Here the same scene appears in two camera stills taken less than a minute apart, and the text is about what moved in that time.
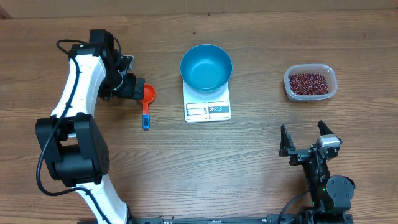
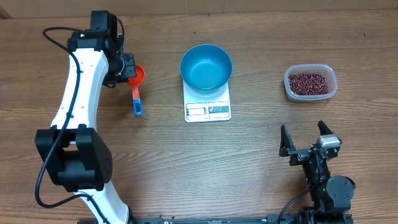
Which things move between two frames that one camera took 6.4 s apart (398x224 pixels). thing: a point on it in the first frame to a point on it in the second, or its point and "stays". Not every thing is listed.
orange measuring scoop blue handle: x=149 y=95 to x=135 y=81
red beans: x=308 y=84 stays
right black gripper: x=299 y=155 stays
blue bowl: x=206 y=68 stays
